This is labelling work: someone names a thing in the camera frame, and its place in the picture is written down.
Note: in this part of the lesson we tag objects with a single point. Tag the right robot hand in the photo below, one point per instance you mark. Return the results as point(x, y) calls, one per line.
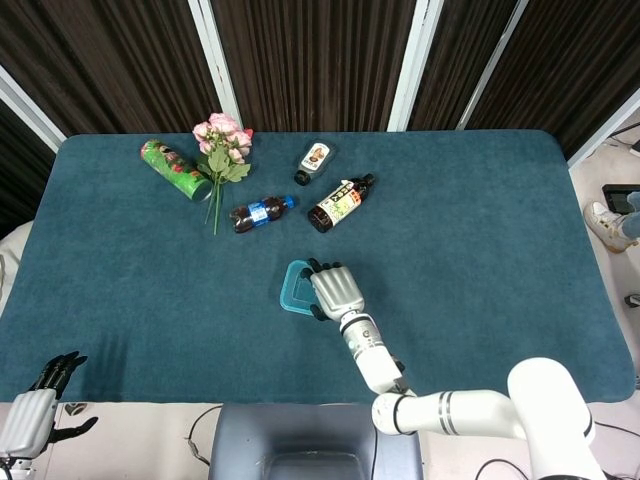
point(337, 290)

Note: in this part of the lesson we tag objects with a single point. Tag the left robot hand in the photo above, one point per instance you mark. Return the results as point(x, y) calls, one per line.
point(25, 420)

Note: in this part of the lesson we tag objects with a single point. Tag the blue translucent plastic lid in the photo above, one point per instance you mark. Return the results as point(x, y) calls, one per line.
point(295, 295)

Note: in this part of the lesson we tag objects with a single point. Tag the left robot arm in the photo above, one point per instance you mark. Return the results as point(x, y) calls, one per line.
point(15, 467)

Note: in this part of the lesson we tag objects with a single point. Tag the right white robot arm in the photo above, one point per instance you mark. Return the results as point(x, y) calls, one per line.
point(470, 410)

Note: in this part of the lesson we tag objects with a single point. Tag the dark bottle white green label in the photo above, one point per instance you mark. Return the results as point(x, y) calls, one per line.
point(337, 205)

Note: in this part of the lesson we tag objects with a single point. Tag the cola bottle blue label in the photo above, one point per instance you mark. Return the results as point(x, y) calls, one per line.
point(257, 212)

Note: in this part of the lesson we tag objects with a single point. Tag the small grey squeeze bottle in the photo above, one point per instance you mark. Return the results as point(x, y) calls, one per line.
point(314, 157)

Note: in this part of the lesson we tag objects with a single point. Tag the grey blue robot torso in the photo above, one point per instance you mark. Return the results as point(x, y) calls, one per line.
point(300, 430)

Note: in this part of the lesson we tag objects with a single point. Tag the white fabric bundle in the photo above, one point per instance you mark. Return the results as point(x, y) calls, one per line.
point(12, 260)

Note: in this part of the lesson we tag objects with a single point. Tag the teal table cloth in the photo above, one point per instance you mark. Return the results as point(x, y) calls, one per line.
point(150, 300)

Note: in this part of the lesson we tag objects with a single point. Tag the pink artificial flower bouquet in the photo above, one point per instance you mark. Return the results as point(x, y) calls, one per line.
point(220, 160)

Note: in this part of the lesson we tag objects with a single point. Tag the green chips can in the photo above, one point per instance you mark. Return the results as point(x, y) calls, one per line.
point(172, 167)

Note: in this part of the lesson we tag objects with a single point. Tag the dark brown partition panel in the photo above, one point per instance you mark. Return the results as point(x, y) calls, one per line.
point(575, 60)
point(465, 50)
point(20, 170)
point(315, 60)
point(100, 60)

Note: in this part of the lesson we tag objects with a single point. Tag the white sneaker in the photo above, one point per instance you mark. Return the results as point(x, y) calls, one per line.
point(602, 225)

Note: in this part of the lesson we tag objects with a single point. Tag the blue jeans leg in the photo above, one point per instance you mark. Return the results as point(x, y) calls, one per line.
point(632, 215)

